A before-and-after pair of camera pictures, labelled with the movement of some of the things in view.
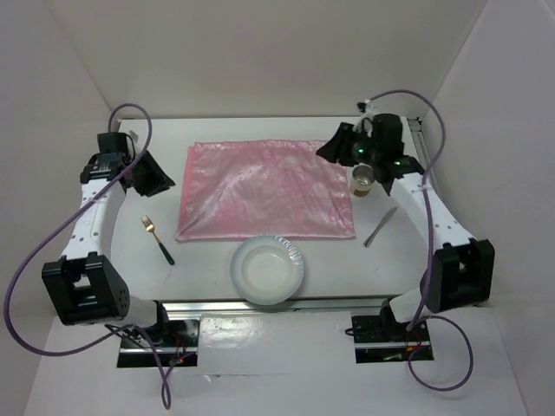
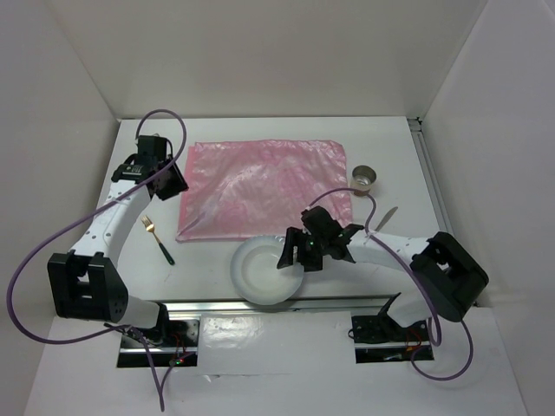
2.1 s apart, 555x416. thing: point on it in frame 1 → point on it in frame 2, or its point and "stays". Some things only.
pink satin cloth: [256, 190] stays
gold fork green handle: [150, 227] stays
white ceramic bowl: [267, 269] stays
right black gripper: [336, 148] → [291, 239]
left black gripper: [159, 179] → [178, 185]
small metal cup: [362, 179] stays
